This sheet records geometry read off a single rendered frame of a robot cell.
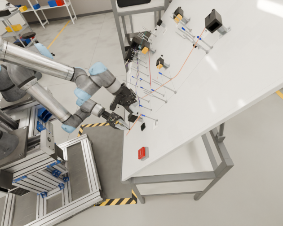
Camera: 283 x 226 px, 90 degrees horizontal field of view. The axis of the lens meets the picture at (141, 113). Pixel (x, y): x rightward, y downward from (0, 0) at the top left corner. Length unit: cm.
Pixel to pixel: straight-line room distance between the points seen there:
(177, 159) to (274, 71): 78
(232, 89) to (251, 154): 178
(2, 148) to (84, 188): 100
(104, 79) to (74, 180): 140
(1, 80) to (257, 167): 252
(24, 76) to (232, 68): 91
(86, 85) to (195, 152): 84
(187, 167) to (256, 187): 116
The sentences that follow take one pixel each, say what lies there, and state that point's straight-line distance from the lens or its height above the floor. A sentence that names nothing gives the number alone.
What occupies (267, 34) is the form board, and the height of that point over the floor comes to 159.
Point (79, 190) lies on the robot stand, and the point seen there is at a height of 21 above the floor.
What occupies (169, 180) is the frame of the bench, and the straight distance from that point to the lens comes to 103.
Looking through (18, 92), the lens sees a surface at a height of 120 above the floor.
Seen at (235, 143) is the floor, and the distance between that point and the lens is 226.
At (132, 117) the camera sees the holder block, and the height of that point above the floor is 114.
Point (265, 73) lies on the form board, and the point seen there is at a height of 154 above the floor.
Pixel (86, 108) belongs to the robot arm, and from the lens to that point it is 92.
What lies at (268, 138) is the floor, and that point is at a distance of 250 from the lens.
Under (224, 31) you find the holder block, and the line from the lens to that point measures 71.
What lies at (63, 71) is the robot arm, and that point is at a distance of 78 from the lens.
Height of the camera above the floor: 179
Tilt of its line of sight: 49 degrees down
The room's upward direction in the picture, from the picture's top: 9 degrees counter-clockwise
